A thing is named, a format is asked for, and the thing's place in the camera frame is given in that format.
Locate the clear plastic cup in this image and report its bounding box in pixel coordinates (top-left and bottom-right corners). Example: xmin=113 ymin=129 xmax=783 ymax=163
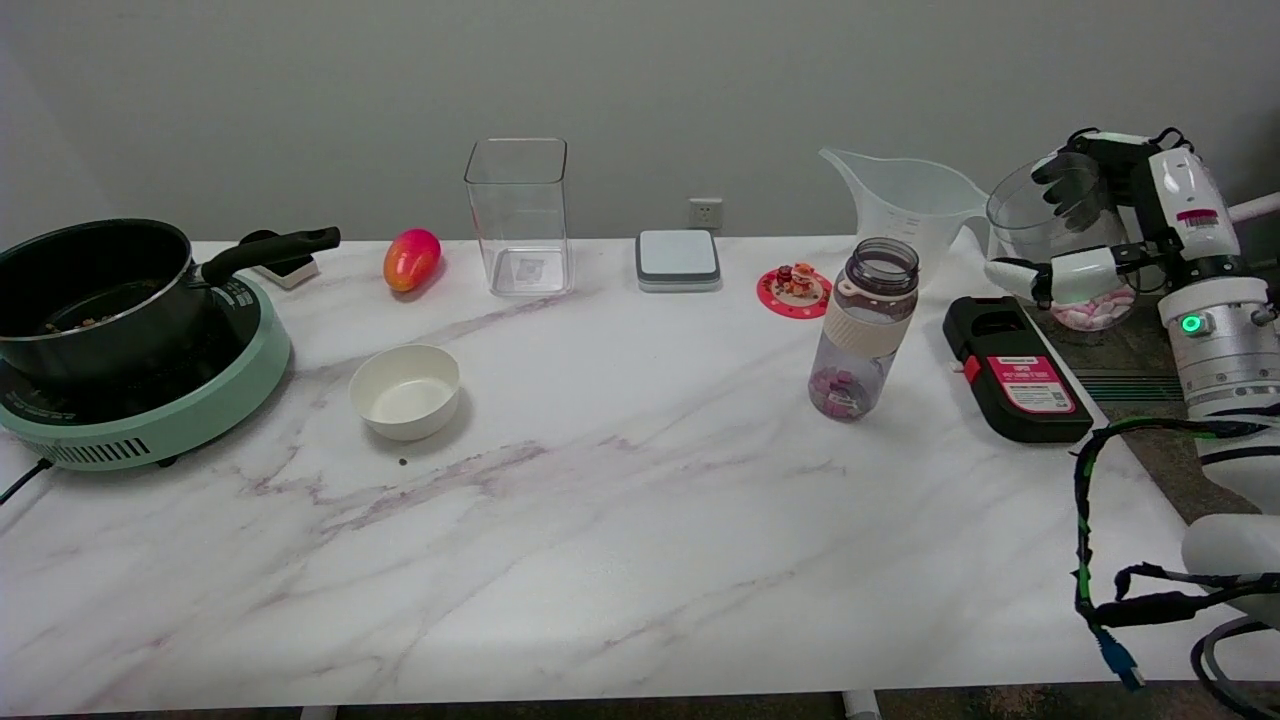
xmin=986 ymin=152 xmax=1141 ymax=333

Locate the black saucepan with handle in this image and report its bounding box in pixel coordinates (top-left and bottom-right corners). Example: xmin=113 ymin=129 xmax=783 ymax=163
xmin=0 ymin=218 xmax=342 ymax=386

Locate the green black robot cable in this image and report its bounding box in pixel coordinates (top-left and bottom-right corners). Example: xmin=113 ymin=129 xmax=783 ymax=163
xmin=1073 ymin=418 xmax=1280 ymax=693

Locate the white black power plug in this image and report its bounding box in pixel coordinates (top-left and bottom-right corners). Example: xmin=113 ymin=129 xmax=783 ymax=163
xmin=238 ymin=230 xmax=321 ymax=291

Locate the red coaster with figurine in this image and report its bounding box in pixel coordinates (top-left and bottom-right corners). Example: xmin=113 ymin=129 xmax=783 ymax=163
xmin=756 ymin=262 xmax=833 ymax=320

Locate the white round bowl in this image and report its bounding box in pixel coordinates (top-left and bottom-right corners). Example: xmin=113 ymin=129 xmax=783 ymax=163
xmin=348 ymin=344 xmax=462 ymax=443

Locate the clear water bottle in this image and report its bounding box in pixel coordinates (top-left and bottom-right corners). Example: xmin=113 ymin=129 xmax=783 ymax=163
xmin=808 ymin=237 xmax=920 ymax=422

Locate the red orange toy mango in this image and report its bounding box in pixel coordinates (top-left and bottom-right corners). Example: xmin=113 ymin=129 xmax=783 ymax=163
xmin=383 ymin=228 xmax=443 ymax=294

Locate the floor vent grille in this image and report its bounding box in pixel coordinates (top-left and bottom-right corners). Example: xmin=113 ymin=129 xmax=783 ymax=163
xmin=1075 ymin=370 xmax=1186 ymax=404

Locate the mint green induction cooker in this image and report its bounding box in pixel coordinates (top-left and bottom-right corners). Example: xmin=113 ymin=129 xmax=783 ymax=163
xmin=0 ymin=272 xmax=293 ymax=472

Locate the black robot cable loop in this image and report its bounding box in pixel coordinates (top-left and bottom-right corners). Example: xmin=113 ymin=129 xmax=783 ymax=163
xmin=1188 ymin=615 xmax=1280 ymax=720

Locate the black box with red label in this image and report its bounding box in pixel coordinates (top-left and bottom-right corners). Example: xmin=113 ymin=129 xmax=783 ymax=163
xmin=943 ymin=295 xmax=1094 ymax=445

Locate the black power cord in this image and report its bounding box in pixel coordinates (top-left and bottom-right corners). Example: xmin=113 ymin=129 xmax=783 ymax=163
xmin=0 ymin=458 xmax=51 ymax=506

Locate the pink white candy pile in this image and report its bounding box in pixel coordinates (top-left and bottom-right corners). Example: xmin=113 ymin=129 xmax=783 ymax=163
xmin=1050 ymin=290 xmax=1138 ymax=332
xmin=812 ymin=368 xmax=883 ymax=419

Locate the clear square storage container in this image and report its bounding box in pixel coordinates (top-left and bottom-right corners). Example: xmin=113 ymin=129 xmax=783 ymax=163
xmin=464 ymin=138 xmax=575 ymax=298

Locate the clear plastic measuring jug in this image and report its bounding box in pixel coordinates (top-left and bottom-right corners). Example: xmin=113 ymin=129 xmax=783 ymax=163
xmin=819 ymin=148 xmax=1001 ymax=291

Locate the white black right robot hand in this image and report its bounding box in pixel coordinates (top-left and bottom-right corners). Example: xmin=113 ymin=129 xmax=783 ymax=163
xmin=984 ymin=126 xmax=1249 ymax=307

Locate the grey white square lid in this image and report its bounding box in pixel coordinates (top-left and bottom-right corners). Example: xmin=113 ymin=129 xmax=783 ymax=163
xmin=635 ymin=229 xmax=722 ymax=294

